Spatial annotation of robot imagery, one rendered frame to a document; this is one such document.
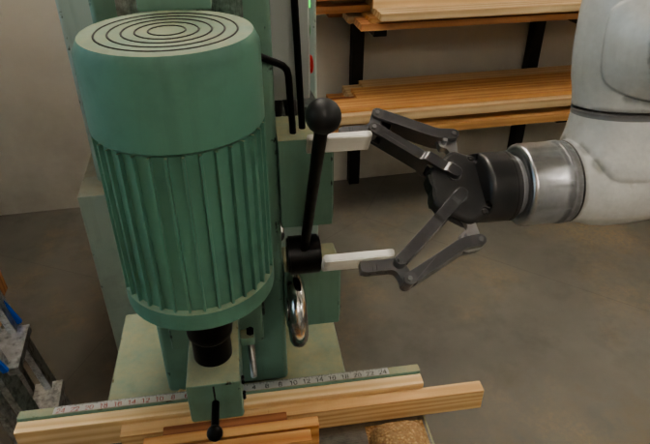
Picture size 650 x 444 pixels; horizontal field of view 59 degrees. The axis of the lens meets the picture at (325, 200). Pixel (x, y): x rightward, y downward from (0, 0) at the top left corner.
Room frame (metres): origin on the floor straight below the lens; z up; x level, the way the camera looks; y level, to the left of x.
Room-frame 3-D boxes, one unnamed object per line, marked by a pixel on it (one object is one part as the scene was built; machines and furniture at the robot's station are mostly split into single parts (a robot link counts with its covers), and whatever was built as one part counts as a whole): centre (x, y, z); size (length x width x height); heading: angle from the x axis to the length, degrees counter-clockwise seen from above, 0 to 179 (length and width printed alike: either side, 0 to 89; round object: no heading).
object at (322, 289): (0.75, 0.02, 1.02); 0.09 x 0.07 x 0.12; 99
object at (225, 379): (0.57, 0.15, 1.03); 0.14 x 0.07 x 0.09; 9
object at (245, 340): (0.61, 0.11, 1.00); 0.02 x 0.02 x 0.10; 9
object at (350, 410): (0.57, 0.02, 0.92); 0.54 x 0.02 x 0.04; 99
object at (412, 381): (0.57, 0.15, 0.92); 0.60 x 0.02 x 0.05; 99
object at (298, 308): (0.70, 0.05, 1.02); 0.12 x 0.03 x 0.12; 9
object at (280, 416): (0.53, 0.14, 0.92); 0.18 x 0.02 x 0.05; 99
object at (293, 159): (0.78, 0.03, 1.23); 0.09 x 0.08 x 0.15; 9
